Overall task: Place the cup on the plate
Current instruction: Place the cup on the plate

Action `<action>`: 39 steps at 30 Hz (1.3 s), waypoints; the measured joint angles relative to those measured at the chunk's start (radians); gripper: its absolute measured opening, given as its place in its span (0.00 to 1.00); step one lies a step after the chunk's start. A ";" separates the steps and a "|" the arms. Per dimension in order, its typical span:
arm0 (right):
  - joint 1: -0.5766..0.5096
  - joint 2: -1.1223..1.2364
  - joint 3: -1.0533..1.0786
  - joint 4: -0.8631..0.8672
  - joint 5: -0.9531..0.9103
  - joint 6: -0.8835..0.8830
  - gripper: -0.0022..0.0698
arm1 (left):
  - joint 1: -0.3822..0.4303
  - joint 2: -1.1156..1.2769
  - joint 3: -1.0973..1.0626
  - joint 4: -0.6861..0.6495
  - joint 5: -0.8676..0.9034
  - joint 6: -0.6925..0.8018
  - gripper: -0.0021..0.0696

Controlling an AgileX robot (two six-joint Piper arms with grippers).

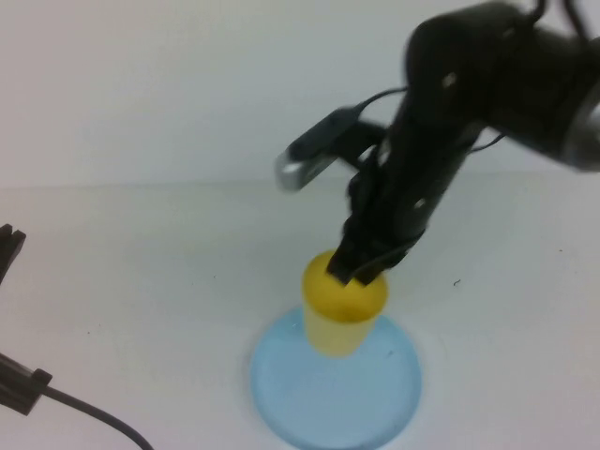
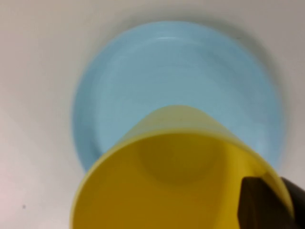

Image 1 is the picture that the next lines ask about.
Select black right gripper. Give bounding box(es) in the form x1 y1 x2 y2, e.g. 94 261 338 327
326 3 521 286

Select yellow plastic cup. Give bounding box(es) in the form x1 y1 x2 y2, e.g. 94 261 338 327
301 249 391 360

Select light blue round plate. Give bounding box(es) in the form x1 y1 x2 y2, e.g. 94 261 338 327
250 304 423 450

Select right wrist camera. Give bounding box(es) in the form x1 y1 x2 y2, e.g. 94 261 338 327
274 106 390 193

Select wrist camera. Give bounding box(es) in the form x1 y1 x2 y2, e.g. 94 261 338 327
0 351 53 417
274 106 390 193

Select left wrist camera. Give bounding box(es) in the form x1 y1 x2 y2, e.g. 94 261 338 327
0 351 53 417

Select thin black right camera cable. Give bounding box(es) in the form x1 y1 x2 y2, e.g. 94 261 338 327
355 86 412 113

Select black left camera cable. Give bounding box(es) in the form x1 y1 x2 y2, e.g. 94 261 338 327
44 382 156 450

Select black right arm cable loop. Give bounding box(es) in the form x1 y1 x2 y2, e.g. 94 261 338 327
527 0 594 41

